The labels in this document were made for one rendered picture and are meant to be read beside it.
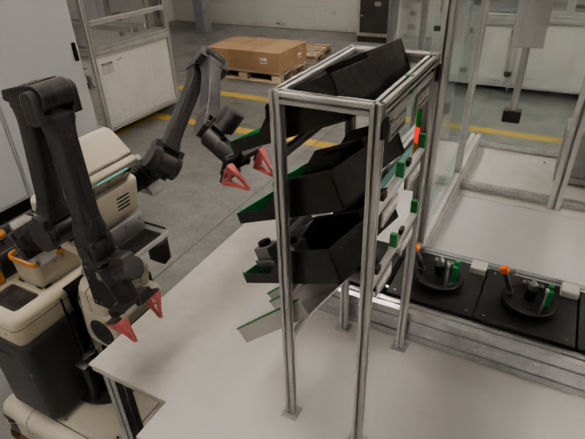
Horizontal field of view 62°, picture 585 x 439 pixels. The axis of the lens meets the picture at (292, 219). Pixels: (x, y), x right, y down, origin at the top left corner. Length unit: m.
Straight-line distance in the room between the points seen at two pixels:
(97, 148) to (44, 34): 2.82
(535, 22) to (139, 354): 1.83
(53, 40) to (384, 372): 3.59
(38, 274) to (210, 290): 0.61
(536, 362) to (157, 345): 1.02
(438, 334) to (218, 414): 0.61
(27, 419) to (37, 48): 2.77
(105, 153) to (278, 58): 5.36
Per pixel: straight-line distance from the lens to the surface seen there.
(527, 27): 2.20
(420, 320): 1.40
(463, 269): 1.56
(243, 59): 6.99
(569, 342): 1.43
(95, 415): 2.16
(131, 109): 5.61
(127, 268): 1.21
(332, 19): 10.12
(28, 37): 4.17
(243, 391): 1.33
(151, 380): 1.41
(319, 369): 1.36
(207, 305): 1.58
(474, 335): 1.38
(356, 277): 1.47
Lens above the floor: 1.89
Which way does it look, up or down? 32 degrees down
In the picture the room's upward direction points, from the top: 2 degrees counter-clockwise
